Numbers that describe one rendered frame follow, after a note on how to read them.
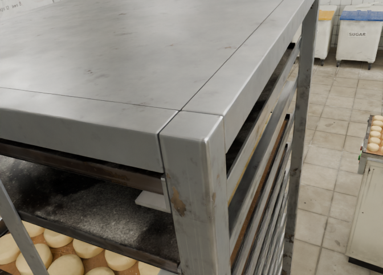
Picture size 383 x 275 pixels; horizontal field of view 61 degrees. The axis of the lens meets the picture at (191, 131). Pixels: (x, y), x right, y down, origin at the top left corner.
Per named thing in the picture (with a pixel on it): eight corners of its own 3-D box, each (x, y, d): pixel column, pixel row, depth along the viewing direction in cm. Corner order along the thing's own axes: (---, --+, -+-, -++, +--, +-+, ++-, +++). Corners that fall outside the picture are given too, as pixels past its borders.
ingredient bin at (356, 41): (332, 68, 483) (339, 15, 443) (338, 54, 529) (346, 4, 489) (373, 72, 458) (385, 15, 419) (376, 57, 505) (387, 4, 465)
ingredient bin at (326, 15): (288, 65, 510) (291, 14, 470) (297, 52, 557) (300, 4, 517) (325, 68, 487) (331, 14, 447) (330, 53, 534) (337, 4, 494)
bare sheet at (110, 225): (142, 42, 89) (141, 37, 88) (294, 49, 73) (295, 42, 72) (-93, 180, 43) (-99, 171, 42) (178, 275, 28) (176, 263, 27)
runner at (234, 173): (289, 46, 76) (289, 33, 75) (301, 46, 75) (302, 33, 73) (154, 282, 28) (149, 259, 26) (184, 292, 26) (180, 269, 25)
